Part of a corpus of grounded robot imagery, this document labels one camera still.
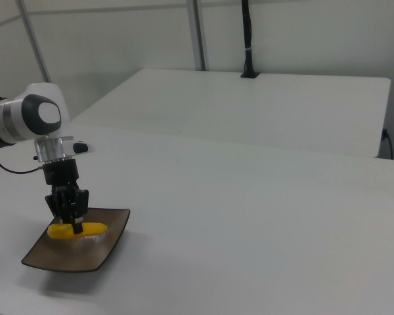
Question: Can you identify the blue cable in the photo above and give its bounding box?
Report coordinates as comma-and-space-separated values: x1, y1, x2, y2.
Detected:
382, 128, 394, 161

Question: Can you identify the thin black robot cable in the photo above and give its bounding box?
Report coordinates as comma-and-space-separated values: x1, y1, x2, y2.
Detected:
0, 148, 45, 175

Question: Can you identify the yellow banana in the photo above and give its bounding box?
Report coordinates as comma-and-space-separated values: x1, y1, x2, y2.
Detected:
47, 221, 110, 240

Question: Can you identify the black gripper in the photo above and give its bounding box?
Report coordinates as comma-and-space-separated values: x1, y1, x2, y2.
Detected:
41, 158, 90, 235

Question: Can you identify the slanted aluminium frame post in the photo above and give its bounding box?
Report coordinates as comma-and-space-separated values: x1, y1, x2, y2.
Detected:
15, 0, 53, 83

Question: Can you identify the black camera pole with base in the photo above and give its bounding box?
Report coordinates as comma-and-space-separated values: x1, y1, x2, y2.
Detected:
240, 0, 261, 79

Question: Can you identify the square brown ceramic plate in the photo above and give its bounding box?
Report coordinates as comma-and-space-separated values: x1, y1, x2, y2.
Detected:
21, 207, 131, 274

